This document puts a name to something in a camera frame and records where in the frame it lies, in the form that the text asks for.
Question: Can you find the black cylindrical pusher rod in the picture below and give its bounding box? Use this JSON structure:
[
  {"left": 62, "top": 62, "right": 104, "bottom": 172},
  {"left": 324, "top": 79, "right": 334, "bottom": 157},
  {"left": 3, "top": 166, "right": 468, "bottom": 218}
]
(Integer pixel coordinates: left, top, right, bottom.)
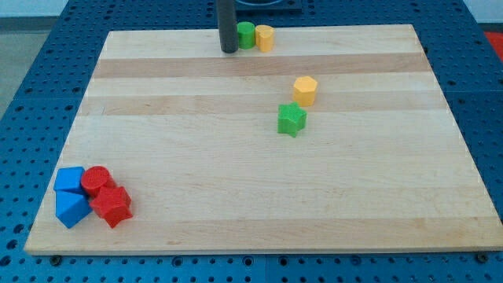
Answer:
[{"left": 215, "top": 0, "right": 239, "bottom": 53}]

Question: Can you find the yellow hexagon block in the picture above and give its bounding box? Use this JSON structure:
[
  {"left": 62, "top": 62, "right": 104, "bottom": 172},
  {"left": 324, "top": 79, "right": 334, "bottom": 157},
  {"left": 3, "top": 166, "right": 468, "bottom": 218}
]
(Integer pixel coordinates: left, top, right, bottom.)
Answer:
[{"left": 292, "top": 76, "right": 318, "bottom": 107}]

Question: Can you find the green cylinder block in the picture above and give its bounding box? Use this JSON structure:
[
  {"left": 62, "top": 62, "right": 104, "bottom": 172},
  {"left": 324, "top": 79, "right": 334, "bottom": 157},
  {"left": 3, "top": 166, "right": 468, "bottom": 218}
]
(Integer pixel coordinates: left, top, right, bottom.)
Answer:
[{"left": 237, "top": 21, "right": 255, "bottom": 50}]

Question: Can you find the green star block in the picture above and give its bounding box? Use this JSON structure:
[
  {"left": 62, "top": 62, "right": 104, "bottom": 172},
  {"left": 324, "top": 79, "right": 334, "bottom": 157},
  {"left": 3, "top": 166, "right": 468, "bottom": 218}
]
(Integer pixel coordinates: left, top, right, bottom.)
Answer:
[{"left": 277, "top": 102, "right": 307, "bottom": 138}]

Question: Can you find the light wooden board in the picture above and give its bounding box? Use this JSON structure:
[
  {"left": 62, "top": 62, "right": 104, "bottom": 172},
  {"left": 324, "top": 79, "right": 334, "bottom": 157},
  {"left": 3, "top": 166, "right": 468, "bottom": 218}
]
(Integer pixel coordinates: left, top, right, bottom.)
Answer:
[{"left": 24, "top": 24, "right": 502, "bottom": 255}]

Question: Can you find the red cylinder block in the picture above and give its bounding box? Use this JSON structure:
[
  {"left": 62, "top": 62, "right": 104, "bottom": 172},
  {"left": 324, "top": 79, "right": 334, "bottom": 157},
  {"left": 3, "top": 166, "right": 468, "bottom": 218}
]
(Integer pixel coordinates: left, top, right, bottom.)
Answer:
[{"left": 80, "top": 166, "right": 116, "bottom": 197}]

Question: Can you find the red star block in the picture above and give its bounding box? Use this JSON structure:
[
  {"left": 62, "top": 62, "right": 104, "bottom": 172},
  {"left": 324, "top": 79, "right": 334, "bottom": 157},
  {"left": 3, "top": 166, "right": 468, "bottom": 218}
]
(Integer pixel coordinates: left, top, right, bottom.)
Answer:
[{"left": 90, "top": 186, "right": 133, "bottom": 229}]

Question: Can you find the blue cube block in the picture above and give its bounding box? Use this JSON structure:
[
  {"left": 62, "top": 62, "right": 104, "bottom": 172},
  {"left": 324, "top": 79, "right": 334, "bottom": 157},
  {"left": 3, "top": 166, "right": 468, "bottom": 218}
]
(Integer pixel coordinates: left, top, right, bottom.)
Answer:
[{"left": 53, "top": 167, "right": 85, "bottom": 195}]

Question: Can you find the blue triangle block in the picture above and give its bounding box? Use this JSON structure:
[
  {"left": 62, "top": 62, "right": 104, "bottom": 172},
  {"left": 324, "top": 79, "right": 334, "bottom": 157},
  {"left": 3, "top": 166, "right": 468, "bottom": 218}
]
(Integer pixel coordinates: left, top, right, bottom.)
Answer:
[{"left": 55, "top": 191, "right": 92, "bottom": 229}]

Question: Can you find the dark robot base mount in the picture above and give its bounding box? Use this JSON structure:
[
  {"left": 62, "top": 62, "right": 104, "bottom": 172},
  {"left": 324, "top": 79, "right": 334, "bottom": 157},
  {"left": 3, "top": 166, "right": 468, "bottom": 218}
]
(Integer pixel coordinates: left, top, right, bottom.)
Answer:
[{"left": 235, "top": 0, "right": 303, "bottom": 12}]

